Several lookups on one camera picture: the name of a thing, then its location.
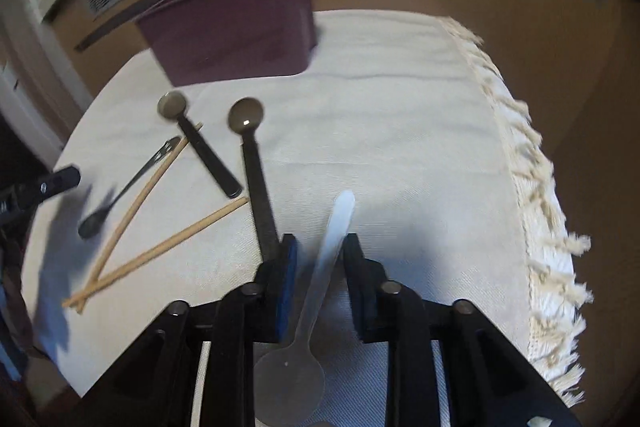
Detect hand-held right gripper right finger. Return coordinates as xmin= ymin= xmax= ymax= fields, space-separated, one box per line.
xmin=342 ymin=233 xmax=583 ymax=427

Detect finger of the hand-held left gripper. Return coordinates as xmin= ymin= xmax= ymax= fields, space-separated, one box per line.
xmin=0 ymin=164 xmax=82 ymax=222

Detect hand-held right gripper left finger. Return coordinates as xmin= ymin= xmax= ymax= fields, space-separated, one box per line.
xmin=75 ymin=233 xmax=301 ymax=427

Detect white plastic spoon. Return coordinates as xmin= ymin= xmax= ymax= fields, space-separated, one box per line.
xmin=254 ymin=190 xmax=357 ymax=427

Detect maroon plastic utensil container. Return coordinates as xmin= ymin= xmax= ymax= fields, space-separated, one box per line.
xmin=135 ymin=0 xmax=318 ymax=88

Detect wooden chopstick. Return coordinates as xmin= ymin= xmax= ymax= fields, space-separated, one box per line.
xmin=75 ymin=123 xmax=204 ymax=314
xmin=61 ymin=196 xmax=250 ymax=308

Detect cream fringed tablecloth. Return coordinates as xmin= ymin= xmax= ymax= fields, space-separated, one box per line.
xmin=20 ymin=9 xmax=593 ymax=427

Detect metal spoon with cutout handle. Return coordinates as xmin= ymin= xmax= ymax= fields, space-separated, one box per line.
xmin=77 ymin=136 xmax=182 ymax=239

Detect black-handled metal spoon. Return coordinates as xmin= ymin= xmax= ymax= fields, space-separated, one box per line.
xmin=156 ymin=91 xmax=243 ymax=199
xmin=227 ymin=98 xmax=281 ymax=264

